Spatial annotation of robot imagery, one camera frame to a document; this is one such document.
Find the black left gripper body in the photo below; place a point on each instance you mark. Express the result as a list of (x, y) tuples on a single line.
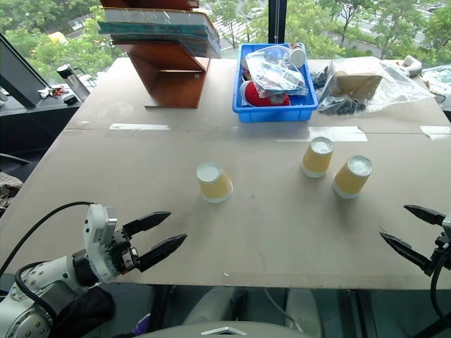
[(123, 255)]

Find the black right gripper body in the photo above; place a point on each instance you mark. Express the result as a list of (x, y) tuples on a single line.
[(444, 251)]

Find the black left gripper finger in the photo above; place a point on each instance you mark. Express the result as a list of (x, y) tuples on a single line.
[(149, 221), (162, 250)]

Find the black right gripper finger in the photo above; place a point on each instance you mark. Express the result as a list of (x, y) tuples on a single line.
[(408, 250), (428, 214)]

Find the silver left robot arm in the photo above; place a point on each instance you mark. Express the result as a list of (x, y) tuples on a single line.
[(35, 278)]

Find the yellow paper cup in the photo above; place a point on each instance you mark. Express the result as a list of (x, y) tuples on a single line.
[(350, 179), (214, 186), (316, 160)]

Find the clear tape strip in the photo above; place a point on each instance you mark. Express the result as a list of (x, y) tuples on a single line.
[(437, 132), (139, 126)]

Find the large clear plastic bag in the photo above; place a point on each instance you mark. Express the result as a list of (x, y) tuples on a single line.
[(394, 91)]

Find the pile of black parts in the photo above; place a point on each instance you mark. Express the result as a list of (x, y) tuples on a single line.
[(341, 106)]

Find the brown wooden shelf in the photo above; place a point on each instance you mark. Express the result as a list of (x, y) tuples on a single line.
[(176, 82)]

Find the black round cap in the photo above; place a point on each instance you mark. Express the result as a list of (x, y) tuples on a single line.
[(70, 99)]

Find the brown cardboard box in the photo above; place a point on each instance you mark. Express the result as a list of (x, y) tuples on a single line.
[(357, 86)]

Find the white small device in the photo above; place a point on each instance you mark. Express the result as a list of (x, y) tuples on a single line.
[(411, 66)]

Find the black side desk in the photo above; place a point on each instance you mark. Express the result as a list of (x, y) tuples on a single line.
[(31, 123)]

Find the grey water bottle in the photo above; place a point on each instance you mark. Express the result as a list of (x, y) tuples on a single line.
[(75, 82)]

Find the red and white round item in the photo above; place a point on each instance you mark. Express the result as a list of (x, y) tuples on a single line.
[(251, 94)]

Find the blue plastic bin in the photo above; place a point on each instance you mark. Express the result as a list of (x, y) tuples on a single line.
[(275, 113)]

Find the clear bag with printed packets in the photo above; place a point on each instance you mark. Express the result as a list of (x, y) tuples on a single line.
[(278, 75)]

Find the black slanted panel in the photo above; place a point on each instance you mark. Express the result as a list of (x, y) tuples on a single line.
[(19, 74)]

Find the grey taped book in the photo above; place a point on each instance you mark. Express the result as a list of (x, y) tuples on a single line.
[(155, 17)]

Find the white plastic jar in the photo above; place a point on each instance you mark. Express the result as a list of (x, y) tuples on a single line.
[(297, 56)]

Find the brown book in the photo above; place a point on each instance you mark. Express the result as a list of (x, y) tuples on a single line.
[(148, 3)]

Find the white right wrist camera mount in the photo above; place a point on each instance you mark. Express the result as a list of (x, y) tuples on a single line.
[(448, 222)]

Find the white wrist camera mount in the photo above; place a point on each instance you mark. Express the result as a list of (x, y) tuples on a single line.
[(95, 229), (448, 222)]

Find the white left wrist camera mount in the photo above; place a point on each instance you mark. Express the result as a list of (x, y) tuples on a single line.
[(95, 229)]

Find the black window post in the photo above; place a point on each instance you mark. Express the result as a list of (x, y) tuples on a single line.
[(276, 21)]

